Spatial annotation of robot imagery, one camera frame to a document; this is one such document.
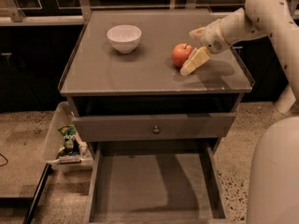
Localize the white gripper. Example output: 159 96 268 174
180 20 231 76

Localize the grey open middle drawer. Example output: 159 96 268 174
84 141 232 224

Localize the white ceramic bowl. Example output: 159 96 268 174
107 24 142 54

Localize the black floor cable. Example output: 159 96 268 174
0 152 9 168

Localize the red apple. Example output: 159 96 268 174
171 43 194 68

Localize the metal window railing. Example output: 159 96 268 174
0 0 299 28

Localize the green snack bag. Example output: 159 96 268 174
58 124 79 157

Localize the round metal drawer knob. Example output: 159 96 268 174
152 126 161 134

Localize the clear plastic storage bin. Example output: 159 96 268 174
42 102 93 172

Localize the grey drawer cabinet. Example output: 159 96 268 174
57 8 256 154

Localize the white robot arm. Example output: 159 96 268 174
180 0 299 224

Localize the grey top drawer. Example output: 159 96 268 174
73 113 235 142

